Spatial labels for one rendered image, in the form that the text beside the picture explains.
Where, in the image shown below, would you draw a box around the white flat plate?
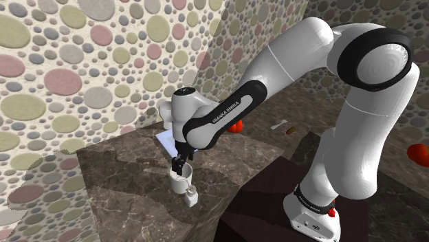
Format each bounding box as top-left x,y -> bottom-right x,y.
155,129 -> 179,159

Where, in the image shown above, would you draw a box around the white cup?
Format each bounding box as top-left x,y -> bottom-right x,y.
168,162 -> 194,195

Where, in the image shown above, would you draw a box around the white vase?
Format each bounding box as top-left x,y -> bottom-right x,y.
157,100 -> 174,130

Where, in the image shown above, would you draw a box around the small white shaker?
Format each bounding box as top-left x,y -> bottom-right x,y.
184,186 -> 199,208

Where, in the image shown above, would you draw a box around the red tomato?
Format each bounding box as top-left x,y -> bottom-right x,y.
226,119 -> 243,134

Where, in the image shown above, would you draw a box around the white small utensil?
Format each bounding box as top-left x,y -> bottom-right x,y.
270,119 -> 289,131

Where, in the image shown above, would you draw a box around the dark robot stand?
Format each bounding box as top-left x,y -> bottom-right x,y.
213,130 -> 370,242

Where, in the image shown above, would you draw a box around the large red fruit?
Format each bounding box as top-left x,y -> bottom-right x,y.
406,143 -> 429,168

